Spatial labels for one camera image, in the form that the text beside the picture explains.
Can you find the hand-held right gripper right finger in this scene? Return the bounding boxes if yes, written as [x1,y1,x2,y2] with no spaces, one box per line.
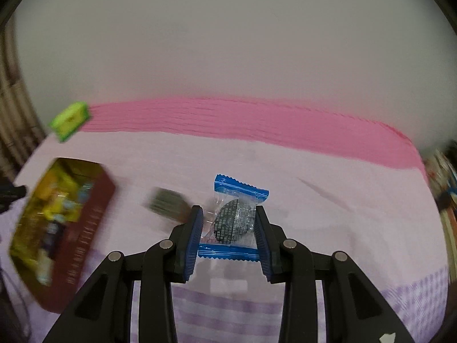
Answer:
[256,206,417,343]

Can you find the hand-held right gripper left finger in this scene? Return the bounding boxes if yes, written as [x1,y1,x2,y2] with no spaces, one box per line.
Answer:
[43,205,204,343]

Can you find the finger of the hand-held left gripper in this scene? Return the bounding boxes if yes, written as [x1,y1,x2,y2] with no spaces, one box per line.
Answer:
[0,183,28,216]

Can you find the clear blue-edged snack packet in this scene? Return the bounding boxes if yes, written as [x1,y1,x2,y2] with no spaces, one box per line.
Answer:
[197,174,270,262]

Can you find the dark red gold-lined box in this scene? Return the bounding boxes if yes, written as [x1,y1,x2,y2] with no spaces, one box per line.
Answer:
[8,157,117,314]

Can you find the heap of snacks in box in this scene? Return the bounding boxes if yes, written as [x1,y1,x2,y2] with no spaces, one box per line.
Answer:
[10,160,96,287]

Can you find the grey-brown snack packet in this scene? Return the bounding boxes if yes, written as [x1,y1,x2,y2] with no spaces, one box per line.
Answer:
[142,187,191,223]

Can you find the pink purple-checked bedsheet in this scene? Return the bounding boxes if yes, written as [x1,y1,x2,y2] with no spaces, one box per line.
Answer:
[0,129,451,343]

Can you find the striped beige curtain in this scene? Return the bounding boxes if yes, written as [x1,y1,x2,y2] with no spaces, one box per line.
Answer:
[0,25,48,186]

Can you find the green box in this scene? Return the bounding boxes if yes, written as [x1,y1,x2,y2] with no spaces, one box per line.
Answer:
[49,102,91,143]

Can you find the pink blanket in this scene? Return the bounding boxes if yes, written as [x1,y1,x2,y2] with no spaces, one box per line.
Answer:
[86,96,429,184]

